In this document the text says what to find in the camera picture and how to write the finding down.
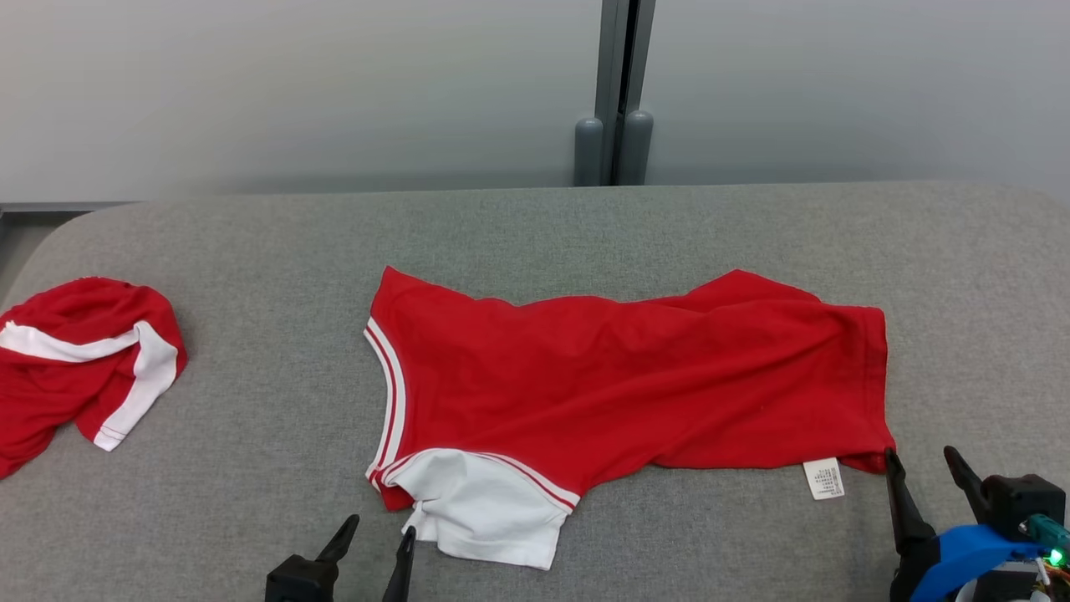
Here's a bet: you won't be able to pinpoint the red shorts with white stripes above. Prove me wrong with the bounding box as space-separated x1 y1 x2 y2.
0 276 188 479

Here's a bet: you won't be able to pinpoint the grey vertical partition post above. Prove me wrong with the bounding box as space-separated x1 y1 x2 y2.
573 0 656 186

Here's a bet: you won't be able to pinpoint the grey wall baseboard strip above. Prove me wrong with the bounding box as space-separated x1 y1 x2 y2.
0 201 139 215

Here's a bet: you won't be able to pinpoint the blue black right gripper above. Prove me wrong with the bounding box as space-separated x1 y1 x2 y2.
884 446 1050 602

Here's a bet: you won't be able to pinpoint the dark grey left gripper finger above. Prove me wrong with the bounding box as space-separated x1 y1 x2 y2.
382 526 417 602
316 513 361 571

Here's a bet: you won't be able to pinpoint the red jersey shirt number 23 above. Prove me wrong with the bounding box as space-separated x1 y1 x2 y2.
364 266 897 571

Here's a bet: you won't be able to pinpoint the teal cable connector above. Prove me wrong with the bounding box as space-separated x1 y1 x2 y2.
1027 514 1070 557

